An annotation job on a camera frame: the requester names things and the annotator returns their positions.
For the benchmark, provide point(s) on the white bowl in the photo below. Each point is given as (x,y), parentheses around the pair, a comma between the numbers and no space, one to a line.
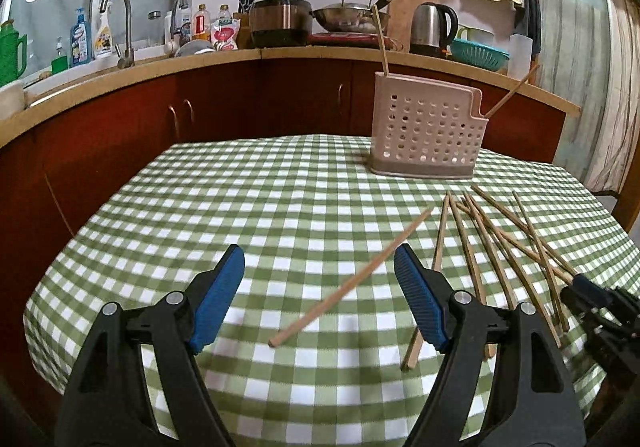
(192,47)

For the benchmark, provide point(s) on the small chrome tap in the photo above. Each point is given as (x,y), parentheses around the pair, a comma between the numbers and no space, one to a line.
(177,7)

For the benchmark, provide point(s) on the yellow oil bottle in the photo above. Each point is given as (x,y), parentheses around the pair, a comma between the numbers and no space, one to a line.
(201,22)

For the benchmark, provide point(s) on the teal plastic colander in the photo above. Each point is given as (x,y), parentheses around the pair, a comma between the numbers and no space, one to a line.
(480,56)

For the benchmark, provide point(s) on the red and white packet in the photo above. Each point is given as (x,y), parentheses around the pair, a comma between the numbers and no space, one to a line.
(225,34)

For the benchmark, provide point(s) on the wooden cutting board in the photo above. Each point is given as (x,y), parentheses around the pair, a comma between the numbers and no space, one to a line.
(405,19)

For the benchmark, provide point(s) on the frosted glass door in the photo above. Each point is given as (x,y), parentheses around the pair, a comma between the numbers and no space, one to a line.
(565,52)

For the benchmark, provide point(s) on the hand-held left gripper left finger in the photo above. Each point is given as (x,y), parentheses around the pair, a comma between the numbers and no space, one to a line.
(220,297)

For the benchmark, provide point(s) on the translucent white container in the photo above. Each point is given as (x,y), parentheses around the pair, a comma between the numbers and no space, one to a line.
(520,54)

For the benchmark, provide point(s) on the steel electric kettle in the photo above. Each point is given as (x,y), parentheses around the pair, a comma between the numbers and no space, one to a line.
(430,29)

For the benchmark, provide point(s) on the pink perforated utensil holder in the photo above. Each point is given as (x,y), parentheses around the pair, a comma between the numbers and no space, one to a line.
(425,127)

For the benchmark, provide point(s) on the wooden knife block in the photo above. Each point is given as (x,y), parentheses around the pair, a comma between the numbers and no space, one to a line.
(242,29)

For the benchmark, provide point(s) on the pile of wooden chopsticks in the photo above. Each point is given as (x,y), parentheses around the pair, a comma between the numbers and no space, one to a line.
(440,237)

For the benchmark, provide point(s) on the wooden door frame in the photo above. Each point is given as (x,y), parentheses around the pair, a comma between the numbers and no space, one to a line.
(627,212)

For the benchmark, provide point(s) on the red induction cooker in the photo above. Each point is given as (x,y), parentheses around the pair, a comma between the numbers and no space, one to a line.
(342,39)

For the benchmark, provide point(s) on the striped curtain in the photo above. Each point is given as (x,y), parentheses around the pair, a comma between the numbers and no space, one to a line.
(620,102)

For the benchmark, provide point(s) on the long wooden chopstick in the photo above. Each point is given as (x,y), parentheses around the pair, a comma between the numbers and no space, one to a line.
(381,42)
(512,91)
(351,275)

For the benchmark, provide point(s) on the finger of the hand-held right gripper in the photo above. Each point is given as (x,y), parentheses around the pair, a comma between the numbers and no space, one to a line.
(575,303)
(584,284)

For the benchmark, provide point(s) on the blue detergent bottle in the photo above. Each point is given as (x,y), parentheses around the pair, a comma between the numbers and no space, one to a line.
(80,39)

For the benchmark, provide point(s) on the steel wok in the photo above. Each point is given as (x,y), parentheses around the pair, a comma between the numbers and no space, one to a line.
(340,21)

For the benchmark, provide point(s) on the clear capped bottle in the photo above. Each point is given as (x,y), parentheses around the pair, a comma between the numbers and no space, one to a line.
(224,13)

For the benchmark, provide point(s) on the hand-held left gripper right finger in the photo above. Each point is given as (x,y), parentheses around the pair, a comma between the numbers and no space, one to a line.
(420,297)

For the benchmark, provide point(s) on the tall steel faucet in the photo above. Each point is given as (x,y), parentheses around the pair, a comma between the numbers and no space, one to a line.
(127,22)

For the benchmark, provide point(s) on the small white bottle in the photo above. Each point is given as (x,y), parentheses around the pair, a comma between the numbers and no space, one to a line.
(186,24)

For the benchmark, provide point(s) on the dark hanging cloth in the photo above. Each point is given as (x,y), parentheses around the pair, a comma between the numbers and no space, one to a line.
(530,2)

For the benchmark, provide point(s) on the white spray bottle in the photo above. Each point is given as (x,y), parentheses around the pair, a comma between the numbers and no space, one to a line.
(103,34)

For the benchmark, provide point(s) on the green and white jug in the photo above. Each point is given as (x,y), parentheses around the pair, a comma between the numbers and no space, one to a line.
(475,33)

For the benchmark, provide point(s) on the green plastic pitcher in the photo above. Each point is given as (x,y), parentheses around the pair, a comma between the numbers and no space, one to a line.
(10,52)

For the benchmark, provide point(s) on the green checkered tablecloth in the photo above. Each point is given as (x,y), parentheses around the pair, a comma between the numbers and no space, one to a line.
(250,202)

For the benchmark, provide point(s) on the green soap dispenser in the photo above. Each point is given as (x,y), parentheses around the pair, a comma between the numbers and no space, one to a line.
(59,61)

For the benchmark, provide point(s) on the steel rice cooker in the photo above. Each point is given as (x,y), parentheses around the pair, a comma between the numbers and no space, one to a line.
(280,22)

